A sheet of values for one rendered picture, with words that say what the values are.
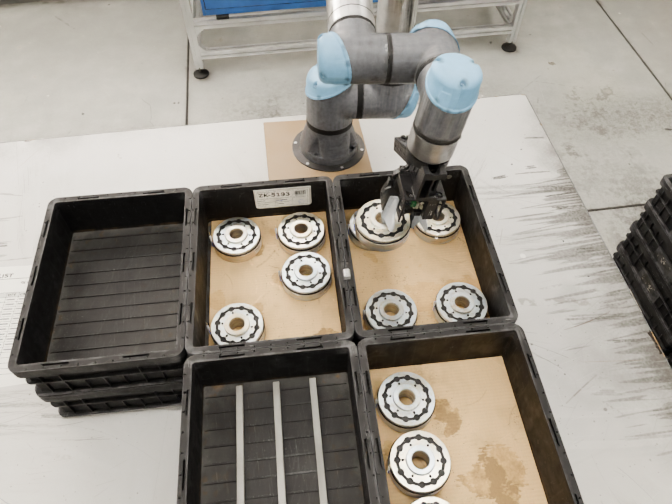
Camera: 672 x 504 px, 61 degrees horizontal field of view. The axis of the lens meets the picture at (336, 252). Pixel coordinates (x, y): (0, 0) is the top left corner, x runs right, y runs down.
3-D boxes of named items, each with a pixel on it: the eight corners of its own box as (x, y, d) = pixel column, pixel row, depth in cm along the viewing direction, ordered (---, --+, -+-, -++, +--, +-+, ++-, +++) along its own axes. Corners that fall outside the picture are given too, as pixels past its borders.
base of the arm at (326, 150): (293, 134, 151) (292, 102, 144) (347, 125, 154) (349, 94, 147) (308, 171, 142) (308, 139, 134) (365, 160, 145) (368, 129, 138)
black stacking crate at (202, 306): (204, 222, 131) (194, 188, 122) (331, 211, 133) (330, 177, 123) (198, 382, 107) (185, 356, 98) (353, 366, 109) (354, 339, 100)
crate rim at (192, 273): (194, 193, 123) (192, 186, 121) (331, 182, 125) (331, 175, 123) (186, 361, 100) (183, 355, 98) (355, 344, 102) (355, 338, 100)
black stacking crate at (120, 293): (71, 233, 129) (50, 200, 120) (202, 222, 131) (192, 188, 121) (36, 399, 105) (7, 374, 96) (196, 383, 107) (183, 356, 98)
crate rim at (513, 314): (331, 182, 125) (331, 175, 123) (464, 171, 127) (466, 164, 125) (355, 344, 102) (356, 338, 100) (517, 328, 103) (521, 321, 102)
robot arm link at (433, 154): (408, 111, 88) (458, 113, 89) (401, 134, 91) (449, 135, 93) (418, 145, 83) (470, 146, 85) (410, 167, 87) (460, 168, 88)
